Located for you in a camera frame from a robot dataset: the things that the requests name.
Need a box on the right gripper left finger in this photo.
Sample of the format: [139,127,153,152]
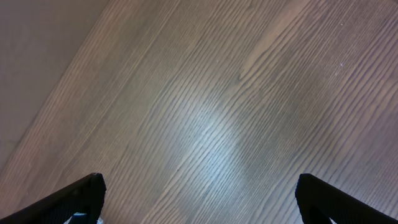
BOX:
[1,173,106,224]

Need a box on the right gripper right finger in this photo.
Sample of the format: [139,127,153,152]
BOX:
[295,174,397,224]

